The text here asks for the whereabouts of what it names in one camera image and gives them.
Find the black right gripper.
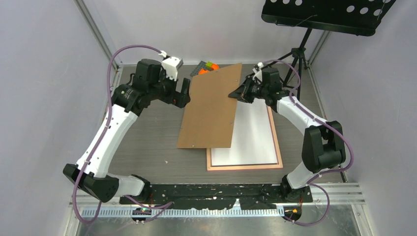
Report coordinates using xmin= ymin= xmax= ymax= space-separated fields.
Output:
xmin=229 ymin=76 xmax=269 ymax=104

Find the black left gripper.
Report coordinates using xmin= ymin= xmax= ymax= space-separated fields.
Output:
xmin=149 ymin=69 xmax=190 ymax=107

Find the brown cardboard backing board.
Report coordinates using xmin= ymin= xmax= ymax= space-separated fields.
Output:
xmin=177 ymin=63 xmax=242 ymax=148

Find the cat and books photo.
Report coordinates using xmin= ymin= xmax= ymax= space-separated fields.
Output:
xmin=210 ymin=101 xmax=280 ymax=167

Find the pink wooden picture frame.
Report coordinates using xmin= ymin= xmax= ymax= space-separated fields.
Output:
xmin=206 ymin=104 xmax=284 ymax=172

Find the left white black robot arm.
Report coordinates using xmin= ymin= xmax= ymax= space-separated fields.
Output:
xmin=63 ymin=57 xmax=190 ymax=204

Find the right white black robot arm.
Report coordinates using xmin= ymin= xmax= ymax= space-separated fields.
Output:
xmin=228 ymin=67 xmax=346 ymax=202

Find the grey building plate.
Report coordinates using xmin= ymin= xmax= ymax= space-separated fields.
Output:
xmin=190 ymin=61 xmax=206 ymax=77

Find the green toy brick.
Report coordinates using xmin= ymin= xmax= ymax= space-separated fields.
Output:
xmin=205 ymin=61 xmax=213 ymax=70

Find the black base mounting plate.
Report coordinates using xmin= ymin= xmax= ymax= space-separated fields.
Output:
xmin=119 ymin=183 xmax=313 ymax=210

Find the black music stand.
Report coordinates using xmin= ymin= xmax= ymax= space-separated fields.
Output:
xmin=245 ymin=0 xmax=399 ymax=100

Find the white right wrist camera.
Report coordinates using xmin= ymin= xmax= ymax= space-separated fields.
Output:
xmin=253 ymin=62 xmax=264 ymax=82

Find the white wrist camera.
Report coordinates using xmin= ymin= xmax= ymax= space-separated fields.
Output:
xmin=158 ymin=51 xmax=183 ymax=82
xmin=253 ymin=62 xmax=264 ymax=82

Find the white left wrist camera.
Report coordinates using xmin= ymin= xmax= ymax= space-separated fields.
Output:
xmin=158 ymin=51 xmax=183 ymax=82

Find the orange plastic ring piece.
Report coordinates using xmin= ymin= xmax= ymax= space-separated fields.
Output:
xmin=199 ymin=63 xmax=220 ymax=76

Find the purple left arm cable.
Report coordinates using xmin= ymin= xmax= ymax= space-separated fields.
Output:
xmin=71 ymin=45 xmax=174 ymax=225

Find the aluminium rail front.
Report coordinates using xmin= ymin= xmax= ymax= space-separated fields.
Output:
xmin=76 ymin=183 xmax=365 ymax=218

